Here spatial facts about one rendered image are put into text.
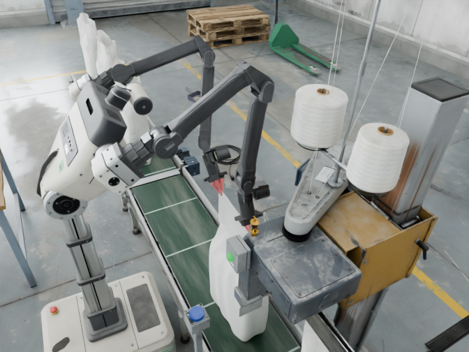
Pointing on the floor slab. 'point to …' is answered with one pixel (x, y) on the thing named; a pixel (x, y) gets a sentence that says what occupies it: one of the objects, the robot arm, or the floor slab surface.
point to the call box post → (198, 341)
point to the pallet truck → (282, 37)
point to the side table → (17, 222)
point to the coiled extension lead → (232, 159)
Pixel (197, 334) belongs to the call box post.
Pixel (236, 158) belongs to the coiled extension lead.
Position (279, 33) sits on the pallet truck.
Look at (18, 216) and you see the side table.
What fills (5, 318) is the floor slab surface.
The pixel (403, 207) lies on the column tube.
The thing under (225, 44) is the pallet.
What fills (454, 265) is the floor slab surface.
